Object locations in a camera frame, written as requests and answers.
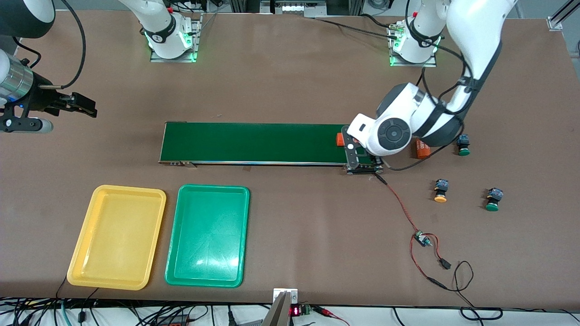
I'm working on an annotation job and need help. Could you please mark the red black conveyor wire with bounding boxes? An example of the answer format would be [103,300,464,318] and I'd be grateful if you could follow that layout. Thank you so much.
[375,173,422,234]

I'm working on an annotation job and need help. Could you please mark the aluminium frame post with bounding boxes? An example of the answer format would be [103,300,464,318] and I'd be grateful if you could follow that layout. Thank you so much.
[547,0,580,31]

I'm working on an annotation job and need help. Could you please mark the green conveyor belt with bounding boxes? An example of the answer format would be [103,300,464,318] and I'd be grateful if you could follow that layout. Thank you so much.
[159,121,385,176]

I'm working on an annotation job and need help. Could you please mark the black cable to arm base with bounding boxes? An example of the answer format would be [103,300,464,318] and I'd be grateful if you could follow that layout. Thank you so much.
[315,14,401,40]

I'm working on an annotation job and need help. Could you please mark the yellow mushroom push button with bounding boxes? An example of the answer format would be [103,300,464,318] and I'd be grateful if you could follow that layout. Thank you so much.
[434,179,450,203]

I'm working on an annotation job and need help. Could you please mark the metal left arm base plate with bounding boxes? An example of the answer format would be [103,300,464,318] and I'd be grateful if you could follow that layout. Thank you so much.
[389,22,438,67]

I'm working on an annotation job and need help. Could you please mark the red wire with black plug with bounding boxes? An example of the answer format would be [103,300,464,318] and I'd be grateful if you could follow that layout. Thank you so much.
[410,233,452,283]

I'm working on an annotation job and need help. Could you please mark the tangled black cable bundle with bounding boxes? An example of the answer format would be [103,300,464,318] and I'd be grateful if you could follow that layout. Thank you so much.
[0,297,272,326]

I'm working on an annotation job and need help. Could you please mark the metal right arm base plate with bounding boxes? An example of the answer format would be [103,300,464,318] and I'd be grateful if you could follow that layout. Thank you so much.
[150,13,203,63]

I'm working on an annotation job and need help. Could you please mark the thin black looped cable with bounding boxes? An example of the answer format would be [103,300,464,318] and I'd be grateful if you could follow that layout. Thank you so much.
[426,260,503,321]

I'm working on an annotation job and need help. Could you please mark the yellow plastic tray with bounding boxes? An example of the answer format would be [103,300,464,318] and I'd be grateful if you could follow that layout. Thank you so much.
[67,184,167,291]

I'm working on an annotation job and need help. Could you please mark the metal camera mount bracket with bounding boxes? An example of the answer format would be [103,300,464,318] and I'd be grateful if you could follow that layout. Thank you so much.
[262,288,299,326]

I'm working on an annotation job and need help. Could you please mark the red clip lead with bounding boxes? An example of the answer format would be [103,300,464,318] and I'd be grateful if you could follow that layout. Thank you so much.
[313,306,352,326]

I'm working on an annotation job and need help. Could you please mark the green plastic tray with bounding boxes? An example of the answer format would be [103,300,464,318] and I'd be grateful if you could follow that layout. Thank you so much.
[164,184,251,288]

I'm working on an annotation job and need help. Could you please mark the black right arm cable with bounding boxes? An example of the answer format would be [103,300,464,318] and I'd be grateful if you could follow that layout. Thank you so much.
[11,0,87,90]

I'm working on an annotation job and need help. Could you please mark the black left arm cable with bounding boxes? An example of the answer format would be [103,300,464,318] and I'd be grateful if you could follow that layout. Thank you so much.
[383,0,476,172]

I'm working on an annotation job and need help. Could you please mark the aluminium frame with white box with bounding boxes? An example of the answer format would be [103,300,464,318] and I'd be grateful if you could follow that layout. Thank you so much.
[229,0,363,19]

